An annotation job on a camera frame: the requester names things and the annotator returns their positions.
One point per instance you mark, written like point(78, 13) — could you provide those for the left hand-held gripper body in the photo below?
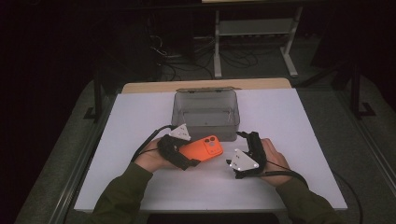
point(169, 149)

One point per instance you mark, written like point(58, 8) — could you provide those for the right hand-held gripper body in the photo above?
point(246, 160)

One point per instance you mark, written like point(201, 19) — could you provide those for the orange phone case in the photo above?
point(202, 151)

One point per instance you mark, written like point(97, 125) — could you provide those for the grey transparent storage box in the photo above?
point(205, 109)

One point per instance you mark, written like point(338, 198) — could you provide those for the person's left hand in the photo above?
point(149, 158)

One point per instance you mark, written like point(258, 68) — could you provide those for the person's right hand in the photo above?
point(277, 165)

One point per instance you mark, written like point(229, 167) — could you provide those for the wooden table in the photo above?
point(205, 84)

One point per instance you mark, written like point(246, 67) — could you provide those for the black metal stand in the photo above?
point(356, 90)
point(97, 90)

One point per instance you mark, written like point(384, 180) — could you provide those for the aluminium rail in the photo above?
point(370, 149)
point(77, 168)

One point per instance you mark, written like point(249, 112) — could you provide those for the white metal desk frame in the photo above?
point(255, 26)

